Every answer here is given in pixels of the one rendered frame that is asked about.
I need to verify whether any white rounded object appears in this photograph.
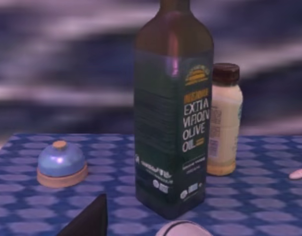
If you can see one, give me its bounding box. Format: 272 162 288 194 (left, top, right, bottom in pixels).
155 220 211 236

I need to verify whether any blue call bell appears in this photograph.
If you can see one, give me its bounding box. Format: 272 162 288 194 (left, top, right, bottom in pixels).
36 140 89 189

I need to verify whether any dark olive oil bottle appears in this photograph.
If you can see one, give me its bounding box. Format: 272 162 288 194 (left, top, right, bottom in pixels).
132 0 214 220

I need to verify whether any cream bottle with brown cap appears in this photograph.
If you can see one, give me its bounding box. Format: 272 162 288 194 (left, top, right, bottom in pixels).
206 62 243 177

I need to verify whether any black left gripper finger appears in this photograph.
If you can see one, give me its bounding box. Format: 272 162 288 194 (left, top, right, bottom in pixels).
58 193 108 236

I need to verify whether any small white oblong object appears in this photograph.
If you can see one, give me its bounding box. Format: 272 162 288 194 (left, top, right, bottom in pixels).
289 166 302 180

